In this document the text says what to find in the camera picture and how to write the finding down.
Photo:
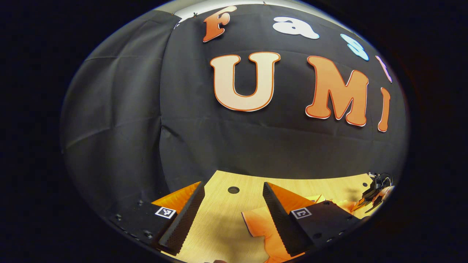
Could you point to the orange T-shirt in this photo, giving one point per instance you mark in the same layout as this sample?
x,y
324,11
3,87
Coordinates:
x,y
263,226

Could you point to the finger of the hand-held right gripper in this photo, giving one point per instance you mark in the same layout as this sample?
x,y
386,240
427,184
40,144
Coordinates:
x,y
365,202

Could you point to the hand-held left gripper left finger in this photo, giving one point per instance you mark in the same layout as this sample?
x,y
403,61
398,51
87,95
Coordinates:
x,y
188,215

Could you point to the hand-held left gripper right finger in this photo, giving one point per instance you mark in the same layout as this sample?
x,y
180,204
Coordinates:
x,y
279,219

